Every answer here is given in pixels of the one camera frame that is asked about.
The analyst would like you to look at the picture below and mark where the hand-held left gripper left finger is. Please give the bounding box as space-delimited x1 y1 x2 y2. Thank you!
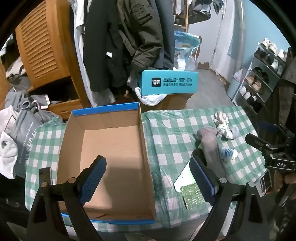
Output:
27 155 107 241

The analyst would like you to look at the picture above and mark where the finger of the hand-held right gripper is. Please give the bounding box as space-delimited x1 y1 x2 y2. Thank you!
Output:
245 133 272 156

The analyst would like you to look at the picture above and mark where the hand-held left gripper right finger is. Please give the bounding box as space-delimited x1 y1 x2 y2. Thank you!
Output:
188 148 264 241

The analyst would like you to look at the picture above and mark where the blue striped sock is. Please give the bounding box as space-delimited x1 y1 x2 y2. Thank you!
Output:
220 147 238 160

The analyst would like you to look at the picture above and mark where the grey sock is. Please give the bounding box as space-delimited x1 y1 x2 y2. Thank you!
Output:
196 127 226 179

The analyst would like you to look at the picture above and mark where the white patterned sock bundle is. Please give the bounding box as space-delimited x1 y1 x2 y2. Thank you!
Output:
214 111 234 139

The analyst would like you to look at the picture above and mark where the cardboard shoe box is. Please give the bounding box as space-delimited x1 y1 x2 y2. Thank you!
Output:
57 102 156 224

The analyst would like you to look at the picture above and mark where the person's right hand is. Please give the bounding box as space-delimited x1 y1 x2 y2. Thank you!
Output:
273 171 296 193

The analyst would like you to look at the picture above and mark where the green textured pad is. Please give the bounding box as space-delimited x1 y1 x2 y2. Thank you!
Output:
180 184 207 209

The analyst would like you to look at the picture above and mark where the white flat card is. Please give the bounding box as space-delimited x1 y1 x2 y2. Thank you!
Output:
173 162 199 193

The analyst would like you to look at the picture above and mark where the group of shoes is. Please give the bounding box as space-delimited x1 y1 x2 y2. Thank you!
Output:
238 38 288 109

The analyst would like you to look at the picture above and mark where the pale blue trash bin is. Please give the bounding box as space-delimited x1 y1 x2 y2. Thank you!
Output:
226 69 245 100

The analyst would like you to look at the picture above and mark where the green white checkered tablecloth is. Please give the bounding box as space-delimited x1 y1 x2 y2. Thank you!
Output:
24 107 266 230

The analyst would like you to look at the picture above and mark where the white shoe rack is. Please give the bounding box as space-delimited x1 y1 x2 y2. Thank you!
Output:
231 43 289 114

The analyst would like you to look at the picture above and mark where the person's dark jacket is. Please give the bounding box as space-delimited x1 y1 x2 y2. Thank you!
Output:
276 46 296 127

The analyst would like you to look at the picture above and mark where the grey printed bag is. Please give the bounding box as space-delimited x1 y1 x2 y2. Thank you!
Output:
14 108 63 179

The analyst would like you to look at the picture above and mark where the white towel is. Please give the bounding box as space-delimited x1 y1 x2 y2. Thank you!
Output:
0 132 19 179

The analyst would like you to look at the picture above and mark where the white plastic bag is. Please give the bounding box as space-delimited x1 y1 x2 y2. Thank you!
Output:
134 87 167 106

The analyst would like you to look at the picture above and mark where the teal box lid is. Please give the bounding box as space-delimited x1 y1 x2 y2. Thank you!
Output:
138 70 199 96

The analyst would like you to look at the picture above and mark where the white door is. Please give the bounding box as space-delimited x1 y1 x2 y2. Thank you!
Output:
209 0 246 77

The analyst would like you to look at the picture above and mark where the grey hoodie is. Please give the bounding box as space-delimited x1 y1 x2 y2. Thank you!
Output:
5 90 43 114

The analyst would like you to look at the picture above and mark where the blue plastic bag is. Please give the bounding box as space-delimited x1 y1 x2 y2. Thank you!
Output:
173 30 201 72

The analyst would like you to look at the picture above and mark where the black hanging jacket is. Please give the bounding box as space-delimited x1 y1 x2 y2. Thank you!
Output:
84 0 131 93

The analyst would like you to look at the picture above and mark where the white hanging garment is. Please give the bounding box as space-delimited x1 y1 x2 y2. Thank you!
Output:
69 0 116 107

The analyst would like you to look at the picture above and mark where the wooden louvered cabinet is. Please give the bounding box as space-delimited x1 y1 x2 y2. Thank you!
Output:
0 0 90 121

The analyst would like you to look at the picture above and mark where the wooden shelf frame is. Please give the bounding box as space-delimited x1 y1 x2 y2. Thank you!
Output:
173 0 193 33

